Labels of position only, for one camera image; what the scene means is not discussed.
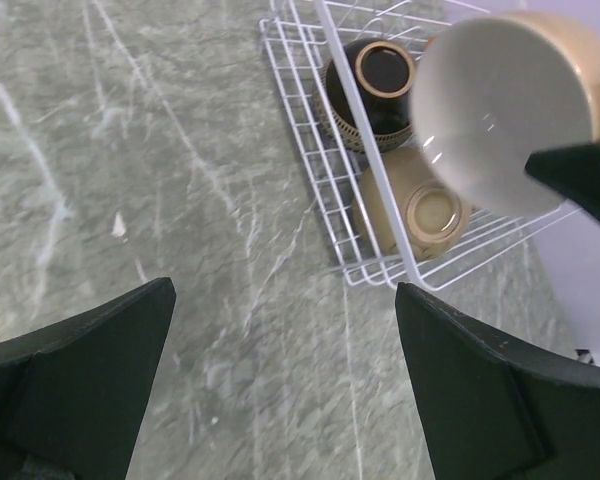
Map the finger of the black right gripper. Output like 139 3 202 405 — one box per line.
525 142 600 223

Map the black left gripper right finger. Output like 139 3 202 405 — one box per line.
395 283 600 479

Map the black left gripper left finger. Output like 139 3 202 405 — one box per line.
0 277 176 479

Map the cream floral bowl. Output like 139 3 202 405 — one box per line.
410 10 600 217

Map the plain beige bowl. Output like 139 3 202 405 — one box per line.
352 147 472 262

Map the black patterned bowl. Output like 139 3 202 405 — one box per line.
312 38 416 153

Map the white wire dish rack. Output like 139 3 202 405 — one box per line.
259 1 577 292

